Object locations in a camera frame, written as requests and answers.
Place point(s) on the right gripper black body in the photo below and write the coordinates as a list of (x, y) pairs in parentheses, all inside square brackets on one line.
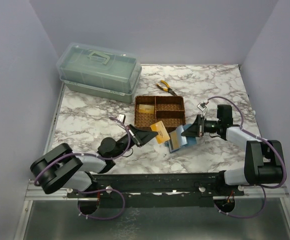
[(199, 126)]

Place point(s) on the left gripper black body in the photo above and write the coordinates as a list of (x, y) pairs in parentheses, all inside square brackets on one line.
[(134, 135)]

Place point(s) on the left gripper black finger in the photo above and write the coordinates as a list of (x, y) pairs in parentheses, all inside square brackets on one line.
[(145, 137), (142, 133)]

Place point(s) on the blue leather card holder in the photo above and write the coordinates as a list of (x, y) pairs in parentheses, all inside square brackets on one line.
[(185, 141)]

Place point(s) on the gold credit card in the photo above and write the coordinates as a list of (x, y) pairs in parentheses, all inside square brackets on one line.
[(162, 134), (146, 109), (174, 142)]

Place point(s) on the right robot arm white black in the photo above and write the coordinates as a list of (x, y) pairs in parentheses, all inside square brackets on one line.
[(263, 160)]

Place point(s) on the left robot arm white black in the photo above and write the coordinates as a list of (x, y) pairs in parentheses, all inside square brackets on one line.
[(54, 170)]

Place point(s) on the brown woven divided basket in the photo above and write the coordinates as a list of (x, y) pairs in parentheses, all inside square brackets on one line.
[(168, 109)]

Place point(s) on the green plastic storage box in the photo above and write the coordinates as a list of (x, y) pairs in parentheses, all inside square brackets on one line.
[(100, 72)]

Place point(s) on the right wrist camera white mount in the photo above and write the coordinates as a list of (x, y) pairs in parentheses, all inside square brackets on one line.
[(202, 106)]

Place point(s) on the yellow handled pliers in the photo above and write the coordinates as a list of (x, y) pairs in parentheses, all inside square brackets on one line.
[(166, 88)]

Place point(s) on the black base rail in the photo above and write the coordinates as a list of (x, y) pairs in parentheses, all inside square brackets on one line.
[(159, 190)]

